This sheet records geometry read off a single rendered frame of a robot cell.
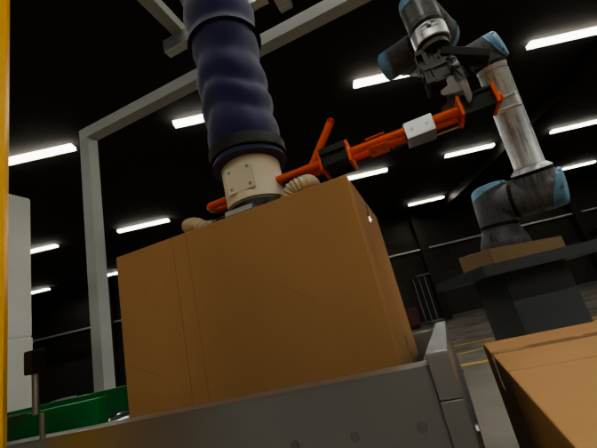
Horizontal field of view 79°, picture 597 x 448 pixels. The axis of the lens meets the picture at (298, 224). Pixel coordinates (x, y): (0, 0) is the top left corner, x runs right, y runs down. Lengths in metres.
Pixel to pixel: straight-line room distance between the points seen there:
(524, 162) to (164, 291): 1.38
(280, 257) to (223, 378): 0.27
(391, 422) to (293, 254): 0.35
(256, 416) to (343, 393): 0.14
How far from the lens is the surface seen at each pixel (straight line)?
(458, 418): 0.55
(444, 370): 0.53
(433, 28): 1.07
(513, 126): 1.68
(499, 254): 1.61
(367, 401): 0.55
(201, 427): 0.68
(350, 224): 0.70
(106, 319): 3.83
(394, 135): 0.94
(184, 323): 0.85
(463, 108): 0.94
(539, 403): 0.50
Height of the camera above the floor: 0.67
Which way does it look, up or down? 17 degrees up
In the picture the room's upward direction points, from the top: 14 degrees counter-clockwise
